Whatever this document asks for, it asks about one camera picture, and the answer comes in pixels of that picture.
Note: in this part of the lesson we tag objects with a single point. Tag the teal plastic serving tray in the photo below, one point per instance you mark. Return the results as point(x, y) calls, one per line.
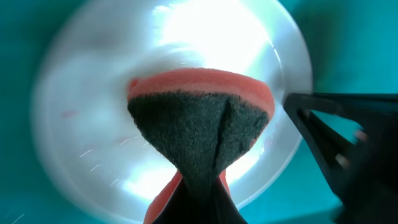
point(353, 48)

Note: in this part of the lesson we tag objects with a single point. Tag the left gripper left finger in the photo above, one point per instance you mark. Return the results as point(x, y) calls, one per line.
point(177, 210)

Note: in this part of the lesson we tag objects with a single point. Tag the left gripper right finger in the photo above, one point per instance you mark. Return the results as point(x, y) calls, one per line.
point(223, 209)

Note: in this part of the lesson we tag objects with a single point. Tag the light blue plate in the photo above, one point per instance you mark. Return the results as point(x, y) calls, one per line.
point(87, 141)

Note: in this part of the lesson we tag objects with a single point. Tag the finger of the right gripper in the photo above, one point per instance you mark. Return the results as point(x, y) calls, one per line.
point(368, 110)

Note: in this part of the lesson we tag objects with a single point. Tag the green and orange sponge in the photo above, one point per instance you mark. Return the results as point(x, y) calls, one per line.
point(201, 120)

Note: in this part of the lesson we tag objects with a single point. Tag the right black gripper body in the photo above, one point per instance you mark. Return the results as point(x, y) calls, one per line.
point(368, 180)

